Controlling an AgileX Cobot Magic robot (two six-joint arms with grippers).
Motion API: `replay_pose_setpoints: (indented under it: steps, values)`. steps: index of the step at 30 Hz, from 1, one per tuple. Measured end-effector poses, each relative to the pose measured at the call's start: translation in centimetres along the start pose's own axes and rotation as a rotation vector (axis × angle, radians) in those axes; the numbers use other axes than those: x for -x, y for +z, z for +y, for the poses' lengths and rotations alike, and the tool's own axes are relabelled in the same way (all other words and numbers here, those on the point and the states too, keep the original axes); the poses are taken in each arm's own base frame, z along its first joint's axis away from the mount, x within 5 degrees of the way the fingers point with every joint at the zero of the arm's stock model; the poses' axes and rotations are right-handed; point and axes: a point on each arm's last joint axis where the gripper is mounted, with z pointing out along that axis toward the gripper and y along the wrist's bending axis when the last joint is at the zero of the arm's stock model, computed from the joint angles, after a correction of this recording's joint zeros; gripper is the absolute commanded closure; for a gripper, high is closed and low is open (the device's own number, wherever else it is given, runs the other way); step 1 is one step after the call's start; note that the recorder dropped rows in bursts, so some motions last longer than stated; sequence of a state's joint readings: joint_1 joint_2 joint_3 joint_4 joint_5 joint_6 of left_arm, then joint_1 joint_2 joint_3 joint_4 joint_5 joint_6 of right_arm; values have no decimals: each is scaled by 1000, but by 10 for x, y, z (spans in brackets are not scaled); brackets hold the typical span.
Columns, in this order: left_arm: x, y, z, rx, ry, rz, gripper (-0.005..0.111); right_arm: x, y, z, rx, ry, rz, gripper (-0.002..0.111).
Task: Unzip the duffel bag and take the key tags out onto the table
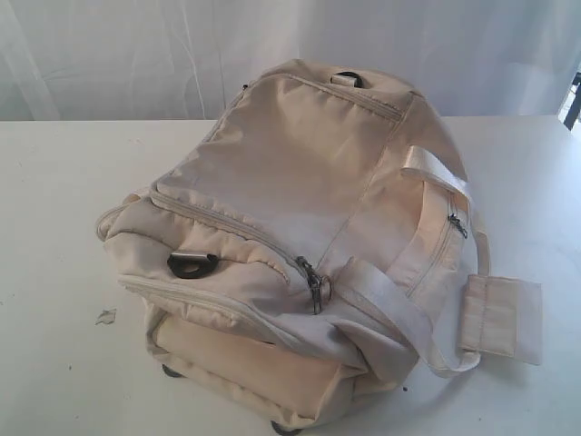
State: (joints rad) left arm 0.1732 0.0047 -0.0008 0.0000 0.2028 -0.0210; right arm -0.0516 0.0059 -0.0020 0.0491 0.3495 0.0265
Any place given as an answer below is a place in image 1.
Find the white backdrop curtain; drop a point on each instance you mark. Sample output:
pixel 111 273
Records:
pixel 114 60

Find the small debris scrap on table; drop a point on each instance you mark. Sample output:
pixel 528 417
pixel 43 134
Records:
pixel 106 317

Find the beige duffel bag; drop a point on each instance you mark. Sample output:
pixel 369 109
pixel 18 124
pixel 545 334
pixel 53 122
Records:
pixel 317 244

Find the dark object at right edge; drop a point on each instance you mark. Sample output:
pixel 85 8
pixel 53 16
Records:
pixel 573 113

